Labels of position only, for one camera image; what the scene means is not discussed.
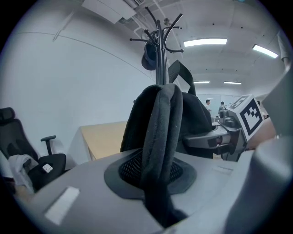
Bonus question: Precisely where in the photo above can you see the person's right forearm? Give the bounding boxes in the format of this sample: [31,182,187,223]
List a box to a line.
[246,118,277,151]

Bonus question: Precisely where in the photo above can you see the white ceiling air conditioner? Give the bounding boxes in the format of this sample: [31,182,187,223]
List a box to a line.
[81,0,147,23]

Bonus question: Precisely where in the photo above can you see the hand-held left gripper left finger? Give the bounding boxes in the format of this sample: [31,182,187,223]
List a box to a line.
[17,148,239,234]

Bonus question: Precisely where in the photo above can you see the grey cloth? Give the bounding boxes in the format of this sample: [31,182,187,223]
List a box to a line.
[8,154,39,190]

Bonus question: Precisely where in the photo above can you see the black coat rack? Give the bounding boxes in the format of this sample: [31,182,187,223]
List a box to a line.
[129,6,185,85]

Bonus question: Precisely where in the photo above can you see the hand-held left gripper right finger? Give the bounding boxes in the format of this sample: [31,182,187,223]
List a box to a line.
[164,65,293,234]

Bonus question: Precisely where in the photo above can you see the black backpack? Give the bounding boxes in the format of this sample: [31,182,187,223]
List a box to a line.
[120,59,215,229]

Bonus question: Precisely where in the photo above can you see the dark cap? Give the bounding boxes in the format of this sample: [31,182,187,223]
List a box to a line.
[141,43,158,71]

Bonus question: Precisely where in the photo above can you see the light wooden desk white legs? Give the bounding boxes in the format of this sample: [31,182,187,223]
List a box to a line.
[79,121,129,161]

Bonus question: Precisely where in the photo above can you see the black office chair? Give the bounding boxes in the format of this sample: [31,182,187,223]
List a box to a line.
[0,106,67,195]

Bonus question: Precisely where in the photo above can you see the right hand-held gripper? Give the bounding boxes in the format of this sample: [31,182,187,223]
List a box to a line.
[183,94,263,162]

